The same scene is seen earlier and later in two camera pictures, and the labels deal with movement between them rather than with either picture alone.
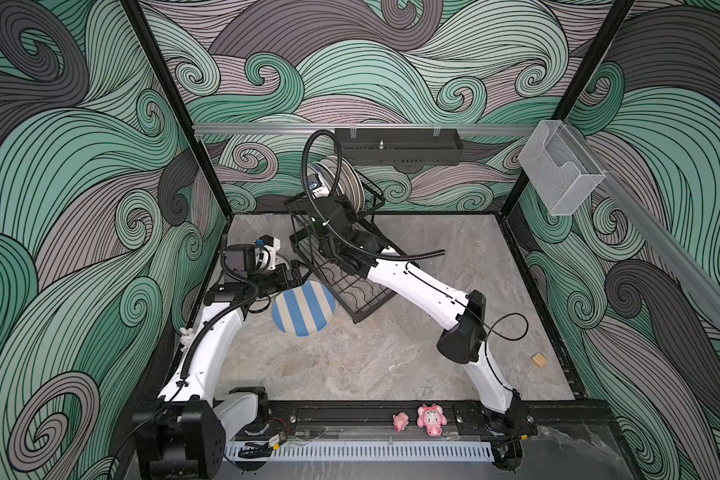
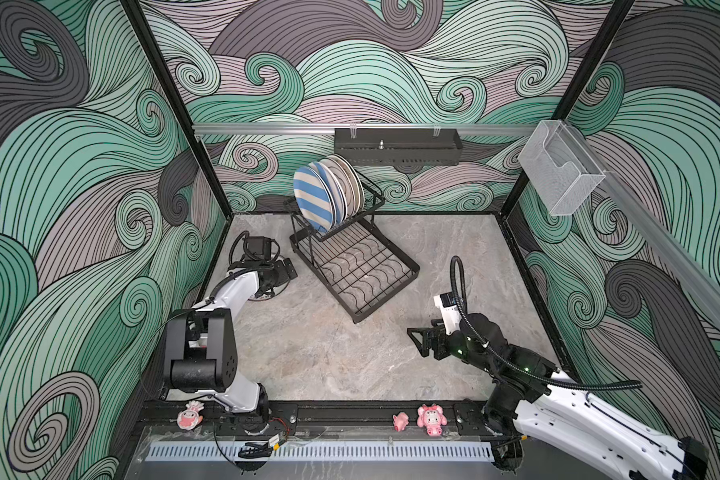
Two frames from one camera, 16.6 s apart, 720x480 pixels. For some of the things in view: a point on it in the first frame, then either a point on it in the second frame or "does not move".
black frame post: [133, 11] does not move
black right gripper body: [330, 247] to [457, 346]
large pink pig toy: [431, 417] does not move
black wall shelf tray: [398, 146] does not move
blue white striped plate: [302, 310] to [313, 198]
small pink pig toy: [400, 421] does not move
